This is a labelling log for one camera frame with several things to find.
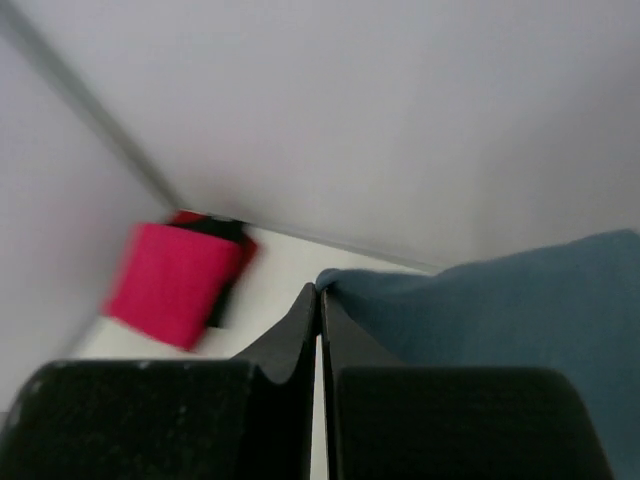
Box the left corner aluminium profile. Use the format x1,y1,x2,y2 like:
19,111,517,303
1,1,186,209

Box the folded pink t shirt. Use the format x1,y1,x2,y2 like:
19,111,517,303
104,223,219,350

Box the folded black t shirt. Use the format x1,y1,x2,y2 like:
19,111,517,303
172,215,247,331

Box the blue grey t shirt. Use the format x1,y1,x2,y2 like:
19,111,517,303
316,230,639,479

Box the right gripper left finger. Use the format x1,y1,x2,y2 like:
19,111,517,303
1,284,316,479

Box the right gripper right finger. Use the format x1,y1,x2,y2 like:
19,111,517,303
320,293,613,479

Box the folded dark red t shirt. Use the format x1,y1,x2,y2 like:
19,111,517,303
167,210,258,285

